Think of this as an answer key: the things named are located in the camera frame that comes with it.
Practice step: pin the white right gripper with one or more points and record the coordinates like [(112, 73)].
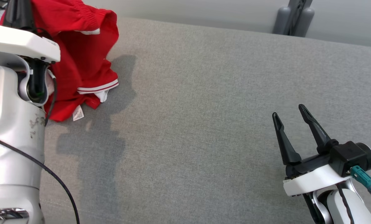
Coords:
[(313, 180)]

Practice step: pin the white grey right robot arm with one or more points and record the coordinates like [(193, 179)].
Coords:
[(363, 214)]

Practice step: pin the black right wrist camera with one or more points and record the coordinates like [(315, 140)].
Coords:
[(349, 157)]

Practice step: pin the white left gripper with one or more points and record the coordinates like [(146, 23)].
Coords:
[(17, 42)]

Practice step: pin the grey twin-cylinder stand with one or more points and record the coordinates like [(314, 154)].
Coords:
[(280, 21)]

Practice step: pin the red shorts with white stripe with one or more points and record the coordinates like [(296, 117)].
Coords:
[(79, 18)]

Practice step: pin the teal right camera connector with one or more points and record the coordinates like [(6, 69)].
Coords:
[(364, 179)]

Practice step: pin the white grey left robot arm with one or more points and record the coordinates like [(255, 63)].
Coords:
[(11, 140)]

